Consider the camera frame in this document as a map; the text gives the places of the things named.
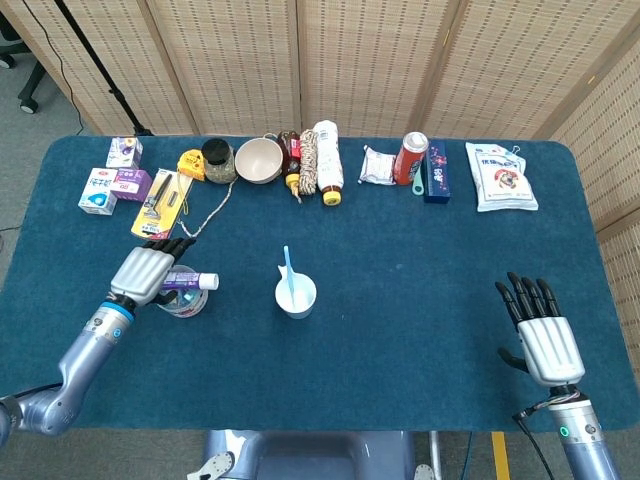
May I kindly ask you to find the blue table cloth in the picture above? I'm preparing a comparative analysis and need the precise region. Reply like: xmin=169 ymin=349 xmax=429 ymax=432
xmin=0 ymin=134 xmax=640 ymax=434

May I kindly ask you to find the razor in yellow package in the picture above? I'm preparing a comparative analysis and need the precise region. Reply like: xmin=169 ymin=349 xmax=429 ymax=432
xmin=130 ymin=168 xmax=194 ymax=242

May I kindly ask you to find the metal table leg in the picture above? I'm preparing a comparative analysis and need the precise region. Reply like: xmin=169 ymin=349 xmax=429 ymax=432
xmin=429 ymin=432 xmax=444 ymax=480

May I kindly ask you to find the black tripod stand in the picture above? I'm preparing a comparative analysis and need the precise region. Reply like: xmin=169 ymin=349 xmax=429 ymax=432
xmin=52 ymin=0 xmax=156 ymax=137

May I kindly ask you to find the white blue carton box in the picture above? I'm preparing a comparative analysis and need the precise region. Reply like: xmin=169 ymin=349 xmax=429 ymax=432
xmin=77 ymin=167 xmax=120 ymax=216

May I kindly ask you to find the red drink can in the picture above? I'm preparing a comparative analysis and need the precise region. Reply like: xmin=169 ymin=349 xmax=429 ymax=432
xmin=392 ymin=131 xmax=429 ymax=186

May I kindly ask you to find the white snack packet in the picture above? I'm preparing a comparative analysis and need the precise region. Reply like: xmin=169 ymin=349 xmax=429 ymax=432
xmin=358 ymin=144 xmax=399 ymax=186

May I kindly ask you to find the purple white toothpaste tube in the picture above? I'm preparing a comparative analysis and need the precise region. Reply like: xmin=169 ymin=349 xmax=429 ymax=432
xmin=162 ymin=269 xmax=220 ymax=292

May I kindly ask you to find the yellow tape measure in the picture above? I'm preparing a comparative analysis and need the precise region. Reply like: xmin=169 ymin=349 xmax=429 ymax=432
xmin=177 ymin=148 xmax=207 ymax=182

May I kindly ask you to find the black office chair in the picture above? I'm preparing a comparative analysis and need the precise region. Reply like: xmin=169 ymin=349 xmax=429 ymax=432
xmin=0 ymin=12 xmax=49 ymax=114

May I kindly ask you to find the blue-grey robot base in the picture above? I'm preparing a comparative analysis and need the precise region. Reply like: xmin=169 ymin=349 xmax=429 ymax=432
xmin=187 ymin=429 xmax=436 ymax=480

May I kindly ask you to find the dark blue box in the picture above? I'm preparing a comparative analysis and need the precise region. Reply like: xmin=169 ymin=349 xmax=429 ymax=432
xmin=422 ymin=140 xmax=454 ymax=204

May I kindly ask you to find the light blue toothbrush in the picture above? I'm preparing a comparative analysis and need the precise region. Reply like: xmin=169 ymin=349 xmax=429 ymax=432
xmin=282 ymin=244 xmax=298 ymax=307

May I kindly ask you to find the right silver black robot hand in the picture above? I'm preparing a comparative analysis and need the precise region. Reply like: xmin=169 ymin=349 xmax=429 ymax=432
xmin=494 ymin=271 xmax=586 ymax=387

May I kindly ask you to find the white bottle with yellow cap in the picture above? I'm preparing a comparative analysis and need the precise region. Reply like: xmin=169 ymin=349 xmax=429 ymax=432
xmin=312 ymin=119 xmax=346 ymax=206

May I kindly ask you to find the small white purple carton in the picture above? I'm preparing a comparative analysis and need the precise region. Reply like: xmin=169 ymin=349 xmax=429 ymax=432
xmin=105 ymin=136 xmax=144 ymax=170

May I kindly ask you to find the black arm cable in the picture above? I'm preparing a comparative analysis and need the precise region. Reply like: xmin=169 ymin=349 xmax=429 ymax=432
xmin=510 ymin=399 xmax=554 ymax=480

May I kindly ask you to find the clear round container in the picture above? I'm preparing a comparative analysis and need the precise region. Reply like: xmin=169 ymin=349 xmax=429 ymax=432
xmin=156 ymin=264 xmax=210 ymax=318

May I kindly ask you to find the white paper cup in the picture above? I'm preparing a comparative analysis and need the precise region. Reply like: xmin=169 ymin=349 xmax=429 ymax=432
xmin=274 ymin=264 xmax=318 ymax=320

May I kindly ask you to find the thin black cable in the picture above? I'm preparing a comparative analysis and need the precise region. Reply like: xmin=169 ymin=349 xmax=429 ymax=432
xmin=22 ymin=0 xmax=85 ymax=132

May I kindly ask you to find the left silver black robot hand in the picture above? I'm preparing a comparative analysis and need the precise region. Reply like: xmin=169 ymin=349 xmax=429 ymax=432
xmin=109 ymin=237 xmax=197 ymax=307

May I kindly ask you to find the braided rope bundle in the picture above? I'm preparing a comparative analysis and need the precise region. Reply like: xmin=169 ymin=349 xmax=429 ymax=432
xmin=297 ymin=128 xmax=322 ymax=204

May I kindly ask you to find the purple box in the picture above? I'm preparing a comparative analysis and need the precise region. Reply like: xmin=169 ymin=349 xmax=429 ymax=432
xmin=109 ymin=168 xmax=154 ymax=203

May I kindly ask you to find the brown sauce bottle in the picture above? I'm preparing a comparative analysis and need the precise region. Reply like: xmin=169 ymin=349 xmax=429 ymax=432
xmin=277 ymin=130 xmax=303 ymax=196

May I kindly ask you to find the glass jar with black lid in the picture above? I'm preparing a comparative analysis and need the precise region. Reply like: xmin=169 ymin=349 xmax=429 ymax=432
xmin=201 ymin=138 xmax=236 ymax=185

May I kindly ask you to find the loose braided cord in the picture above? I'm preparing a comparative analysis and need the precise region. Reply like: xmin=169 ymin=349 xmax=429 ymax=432
xmin=177 ymin=177 xmax=239 ymax=239

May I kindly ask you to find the white printed bag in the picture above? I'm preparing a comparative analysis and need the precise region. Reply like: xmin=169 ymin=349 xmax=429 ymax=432
xmin=464 ymin=141 xmax=540 ymax=213

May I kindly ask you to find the bamboo folding screen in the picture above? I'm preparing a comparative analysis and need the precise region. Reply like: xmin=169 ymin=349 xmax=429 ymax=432
xmin=0 ymin=0 xmax=640 ymax=356

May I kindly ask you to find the blue cable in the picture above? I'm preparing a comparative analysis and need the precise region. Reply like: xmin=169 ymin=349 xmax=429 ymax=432
xmin=460 ymin=432 xmax=474 ymax=480

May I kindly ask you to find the beige bowl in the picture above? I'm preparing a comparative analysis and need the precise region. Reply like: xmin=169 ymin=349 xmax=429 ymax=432
xmin=234 ymin=137 xmax=284 ymax=185

